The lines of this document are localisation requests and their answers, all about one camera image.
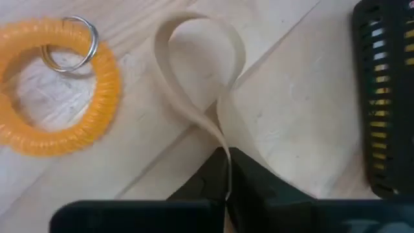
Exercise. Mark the wide tan rubber band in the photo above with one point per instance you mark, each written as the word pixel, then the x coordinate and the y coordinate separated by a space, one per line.
pixel 161 58

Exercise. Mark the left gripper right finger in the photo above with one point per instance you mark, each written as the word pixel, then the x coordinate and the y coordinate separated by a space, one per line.
pixel 255 187

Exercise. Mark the black slotted plastic basket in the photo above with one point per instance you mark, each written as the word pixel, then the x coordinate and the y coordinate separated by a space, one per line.
pixel 396 113

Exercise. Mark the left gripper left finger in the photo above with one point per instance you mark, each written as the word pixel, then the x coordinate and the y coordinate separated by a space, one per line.
pixel 207 184

